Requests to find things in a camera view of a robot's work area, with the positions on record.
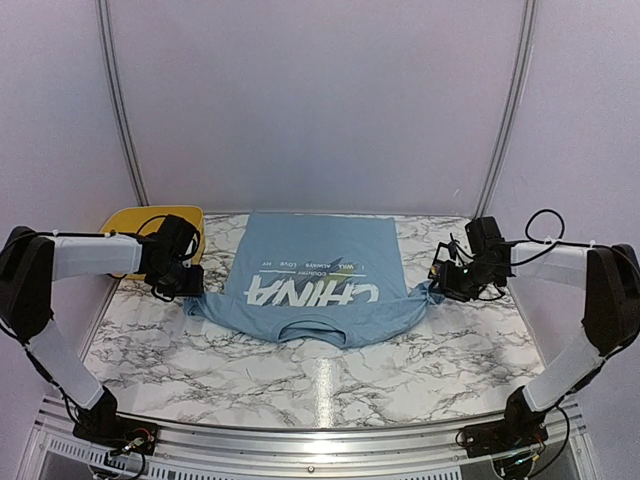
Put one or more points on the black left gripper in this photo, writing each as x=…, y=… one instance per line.
x=194, y=287

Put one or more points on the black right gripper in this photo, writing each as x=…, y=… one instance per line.
x=449, y=289

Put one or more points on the light blue printed t-shirt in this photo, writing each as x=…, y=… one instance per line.
x=336, y=279

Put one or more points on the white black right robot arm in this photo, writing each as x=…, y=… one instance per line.
x=580, y=300

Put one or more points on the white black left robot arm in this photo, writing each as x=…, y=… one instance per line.
x=33, y=261

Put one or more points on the black brooch box base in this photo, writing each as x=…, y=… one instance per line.
x=444, y=252

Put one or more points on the yellow plastic basket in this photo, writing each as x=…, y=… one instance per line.
x=138, y=222

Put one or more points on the left aluminium corner post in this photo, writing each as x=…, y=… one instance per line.
x=117, y=99

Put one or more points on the aluminium corner post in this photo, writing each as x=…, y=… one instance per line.
x=513, y=100
x=117, y=99

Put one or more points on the right aluminium corner post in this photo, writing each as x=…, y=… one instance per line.
x=513, y=100

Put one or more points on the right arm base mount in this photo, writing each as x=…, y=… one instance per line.
x=496, y=437

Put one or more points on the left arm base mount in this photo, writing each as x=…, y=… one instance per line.
x=122, y=435

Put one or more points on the aluminium front rail frame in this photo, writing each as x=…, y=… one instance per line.
x=430, y=450

